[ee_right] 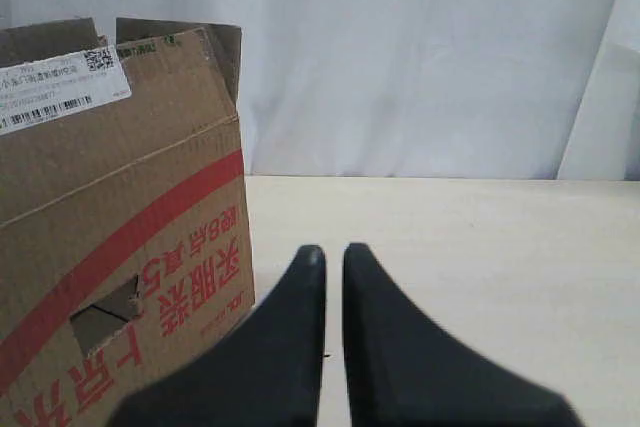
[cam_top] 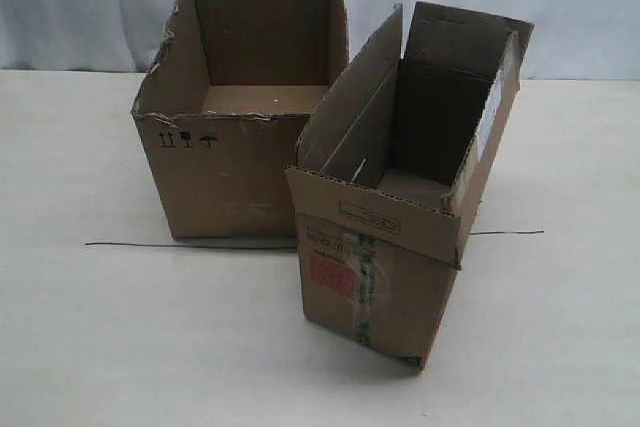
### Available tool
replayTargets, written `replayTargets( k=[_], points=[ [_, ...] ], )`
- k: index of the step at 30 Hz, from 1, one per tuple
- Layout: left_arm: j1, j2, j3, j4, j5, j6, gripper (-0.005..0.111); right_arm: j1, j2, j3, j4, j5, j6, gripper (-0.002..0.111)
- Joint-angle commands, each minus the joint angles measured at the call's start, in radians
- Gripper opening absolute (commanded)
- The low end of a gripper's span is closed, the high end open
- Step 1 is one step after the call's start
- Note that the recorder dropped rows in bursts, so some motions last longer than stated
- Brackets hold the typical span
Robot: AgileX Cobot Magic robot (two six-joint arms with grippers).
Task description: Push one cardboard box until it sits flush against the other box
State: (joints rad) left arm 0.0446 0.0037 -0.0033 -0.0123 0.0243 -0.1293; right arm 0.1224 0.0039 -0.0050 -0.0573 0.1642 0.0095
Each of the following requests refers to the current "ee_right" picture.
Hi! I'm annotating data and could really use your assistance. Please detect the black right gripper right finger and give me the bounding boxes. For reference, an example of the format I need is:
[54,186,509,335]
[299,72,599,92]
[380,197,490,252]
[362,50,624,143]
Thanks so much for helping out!
[342,243,583,426]

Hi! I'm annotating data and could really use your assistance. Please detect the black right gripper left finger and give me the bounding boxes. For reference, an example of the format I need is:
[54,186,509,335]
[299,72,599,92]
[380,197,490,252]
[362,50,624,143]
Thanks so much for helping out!
[108,245,326,426]

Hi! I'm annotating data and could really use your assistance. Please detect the tall taped cardboard box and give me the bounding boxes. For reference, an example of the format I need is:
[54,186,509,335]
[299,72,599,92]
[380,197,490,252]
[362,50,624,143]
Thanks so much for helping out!
[1,18,254,426]

